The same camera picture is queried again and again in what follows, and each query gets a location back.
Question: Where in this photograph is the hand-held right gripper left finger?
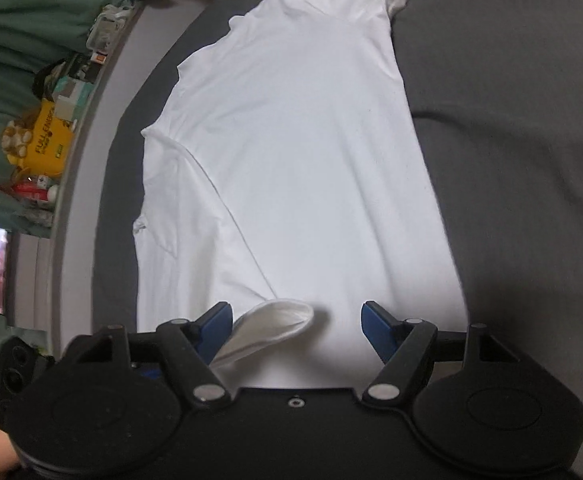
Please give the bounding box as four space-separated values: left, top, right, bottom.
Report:
78 301 234 407

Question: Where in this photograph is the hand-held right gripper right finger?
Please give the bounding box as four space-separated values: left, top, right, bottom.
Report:
361 300 519 407

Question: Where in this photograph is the white shirt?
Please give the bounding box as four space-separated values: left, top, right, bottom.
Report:
131 0 472 391

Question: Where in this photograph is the red packet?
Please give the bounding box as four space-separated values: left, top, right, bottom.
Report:
0 172 52 202

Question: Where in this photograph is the yellow bag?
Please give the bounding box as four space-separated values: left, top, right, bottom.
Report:
21 100 79 176

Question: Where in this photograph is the teal and white box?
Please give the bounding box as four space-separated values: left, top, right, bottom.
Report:
51 77 94 121

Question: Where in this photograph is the green cloth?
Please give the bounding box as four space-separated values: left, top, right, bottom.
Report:
0 0 137 233

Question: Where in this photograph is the clear plastic container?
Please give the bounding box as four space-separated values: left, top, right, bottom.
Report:
85 4 134 56

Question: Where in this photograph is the pale padded bed frame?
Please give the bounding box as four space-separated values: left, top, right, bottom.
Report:
8 0 252 361

